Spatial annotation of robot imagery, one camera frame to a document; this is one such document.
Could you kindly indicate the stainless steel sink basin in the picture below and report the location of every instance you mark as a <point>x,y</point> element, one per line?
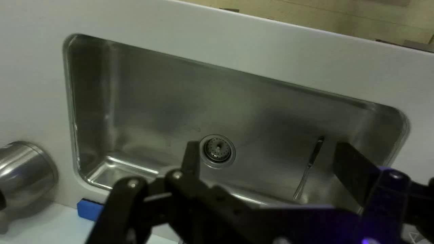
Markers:
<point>180,104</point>

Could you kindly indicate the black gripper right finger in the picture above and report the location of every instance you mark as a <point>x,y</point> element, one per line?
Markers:
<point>388,195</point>

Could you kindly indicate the metal utensil in sink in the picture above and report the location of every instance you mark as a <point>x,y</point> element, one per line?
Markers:
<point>316,151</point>

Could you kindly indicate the stainless steel cup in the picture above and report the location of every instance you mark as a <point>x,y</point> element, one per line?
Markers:
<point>27,177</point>

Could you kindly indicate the round metal sink drain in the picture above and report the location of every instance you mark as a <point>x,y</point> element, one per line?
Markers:
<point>217,151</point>

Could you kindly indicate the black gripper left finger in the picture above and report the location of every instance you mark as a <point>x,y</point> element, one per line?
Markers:
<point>189,199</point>

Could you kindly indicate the blue sponge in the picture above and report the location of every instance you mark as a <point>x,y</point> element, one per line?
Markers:
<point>88,210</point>

